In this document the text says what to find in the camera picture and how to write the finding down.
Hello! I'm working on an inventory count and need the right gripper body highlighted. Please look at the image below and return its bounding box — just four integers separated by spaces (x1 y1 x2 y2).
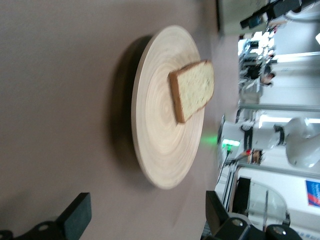
267 0 303 19

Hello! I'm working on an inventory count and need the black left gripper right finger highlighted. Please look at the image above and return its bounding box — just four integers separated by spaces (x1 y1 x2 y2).
202 190 302 240

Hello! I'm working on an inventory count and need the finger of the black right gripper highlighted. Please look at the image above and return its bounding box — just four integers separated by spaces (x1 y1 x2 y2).
239 9 270 30

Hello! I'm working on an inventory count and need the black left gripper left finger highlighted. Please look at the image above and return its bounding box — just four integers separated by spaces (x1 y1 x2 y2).
0 192 92 240

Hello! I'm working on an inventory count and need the slice of bread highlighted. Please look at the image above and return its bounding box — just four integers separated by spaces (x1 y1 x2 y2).
168 59 215 124

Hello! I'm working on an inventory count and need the round wooden plate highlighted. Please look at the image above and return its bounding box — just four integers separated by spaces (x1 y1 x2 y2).
131 24 202 190

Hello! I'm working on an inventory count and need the silver and beige toaster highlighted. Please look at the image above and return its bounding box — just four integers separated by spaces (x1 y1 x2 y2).
216 0 241 36

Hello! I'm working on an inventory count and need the seated person dark hair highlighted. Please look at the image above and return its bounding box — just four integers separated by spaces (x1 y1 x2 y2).
259 64 276 88

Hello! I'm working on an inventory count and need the blue and red poster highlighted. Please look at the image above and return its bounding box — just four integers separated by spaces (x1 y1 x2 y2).
305 179 320 207

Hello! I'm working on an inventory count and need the black arm base cable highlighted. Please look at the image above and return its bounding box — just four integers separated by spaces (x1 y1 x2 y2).
216 149 237 186

